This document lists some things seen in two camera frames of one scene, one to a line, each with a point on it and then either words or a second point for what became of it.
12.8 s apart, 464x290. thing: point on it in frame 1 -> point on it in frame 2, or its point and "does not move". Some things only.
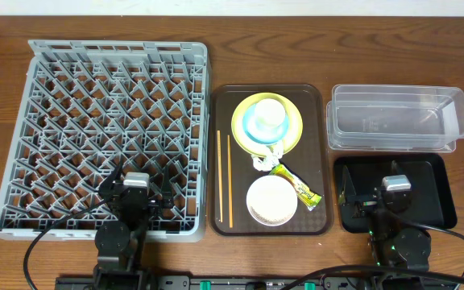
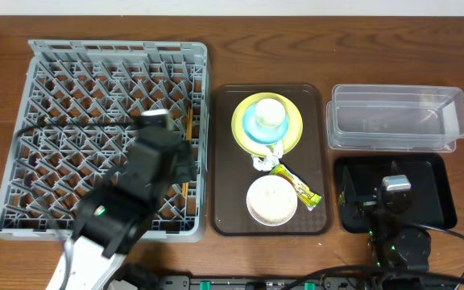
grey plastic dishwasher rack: (88, 107) does not move
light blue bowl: (261, 134) does not move
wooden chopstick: (229, 183) -> (191, 138)
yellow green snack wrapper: (304, 193) does not move
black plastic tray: (432, 193) does not move
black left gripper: (107, 189) -> (184, 159)
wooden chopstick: (220, 176) -> (188, 113)
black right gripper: (364, 206) does not move
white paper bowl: (271, 200) does not move
